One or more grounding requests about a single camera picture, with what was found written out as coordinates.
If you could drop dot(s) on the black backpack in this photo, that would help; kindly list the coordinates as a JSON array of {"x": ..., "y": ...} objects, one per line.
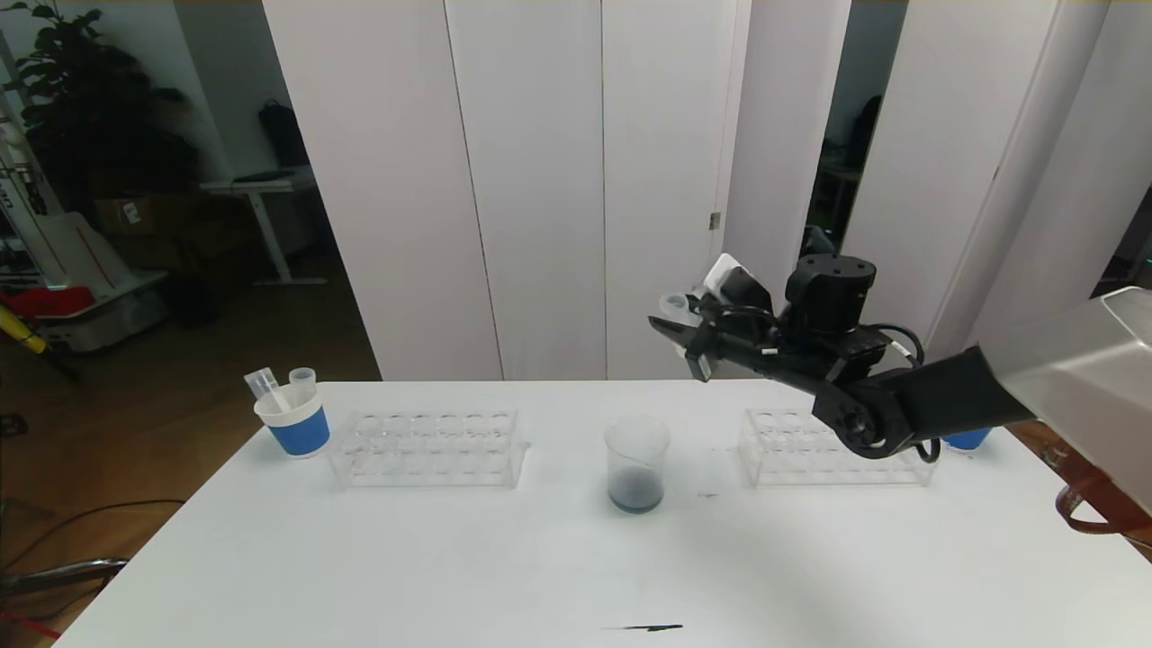
[{"x": 283, "y": 139}]

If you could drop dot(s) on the grey metal floor leg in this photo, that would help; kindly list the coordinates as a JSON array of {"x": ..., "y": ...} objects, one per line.
[{"x": 72, "y": 571}]

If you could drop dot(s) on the clear acrylic test tube rack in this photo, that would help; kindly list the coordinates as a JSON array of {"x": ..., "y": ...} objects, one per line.
[
  {"x": 436, "y": 453},
  {"x": 792, "y": 461}
]

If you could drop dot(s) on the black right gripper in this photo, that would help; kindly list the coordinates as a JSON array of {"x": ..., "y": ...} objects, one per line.
[{"x": 698, "y": 354}]

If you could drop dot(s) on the white machine with column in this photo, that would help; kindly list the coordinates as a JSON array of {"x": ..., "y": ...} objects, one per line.
[{"x": 90, "y": 261}]

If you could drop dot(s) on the brown cardboard box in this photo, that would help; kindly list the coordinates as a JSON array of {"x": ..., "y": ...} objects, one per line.
[{"x": 133, "y": 214}]

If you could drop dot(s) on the red pigment test tube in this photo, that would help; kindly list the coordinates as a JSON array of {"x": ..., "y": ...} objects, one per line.
[{"x": 301, "y": 379}]

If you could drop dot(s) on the white folding partition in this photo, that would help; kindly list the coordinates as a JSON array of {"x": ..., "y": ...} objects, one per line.
[
  {"x": 540, "y": 180},
  {"x": 936, "y": 180}
]

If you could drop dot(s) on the blue pigment test tube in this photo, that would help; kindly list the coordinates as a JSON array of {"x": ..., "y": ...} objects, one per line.
[{"x": 265, "y": 387}]

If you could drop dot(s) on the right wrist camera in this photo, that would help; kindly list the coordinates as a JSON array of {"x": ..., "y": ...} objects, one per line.
[{"x": 733, "y": 283}]

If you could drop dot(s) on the black floor socket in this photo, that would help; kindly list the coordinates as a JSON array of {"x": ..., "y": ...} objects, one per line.
[{"x": 12, "y": 424}]

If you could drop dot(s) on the white office desk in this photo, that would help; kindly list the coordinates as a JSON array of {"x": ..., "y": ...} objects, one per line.
[{"x": 259, "y": 187}]

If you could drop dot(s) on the yellow black tool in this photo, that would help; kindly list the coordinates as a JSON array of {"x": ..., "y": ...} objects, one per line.
[{"x": 27, "y": 337}]

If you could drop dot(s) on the pale yellow pigment test tube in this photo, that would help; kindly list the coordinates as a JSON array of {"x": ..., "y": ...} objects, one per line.
[{"x": 675, "y": 304}]

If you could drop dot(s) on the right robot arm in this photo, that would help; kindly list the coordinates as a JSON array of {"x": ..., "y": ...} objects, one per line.
[{"x": 945, "y": 396}]

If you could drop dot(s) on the dark green potted plant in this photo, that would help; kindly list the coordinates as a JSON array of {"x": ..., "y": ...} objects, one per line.
[{"x": 90, "y": 117}]

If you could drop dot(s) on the clear glass beaker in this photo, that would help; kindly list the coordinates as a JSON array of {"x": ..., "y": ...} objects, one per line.
[{"x": 636, "y": 495}]

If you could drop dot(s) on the white blue paper cup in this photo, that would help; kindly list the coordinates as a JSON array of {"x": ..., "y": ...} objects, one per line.
[
  {"x": 300, "y": 434},
  {"x": 967, "y": 439}
]

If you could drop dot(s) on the red flat item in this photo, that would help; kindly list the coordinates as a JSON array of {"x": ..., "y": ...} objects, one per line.
[{"x": 52, "y": 301}]

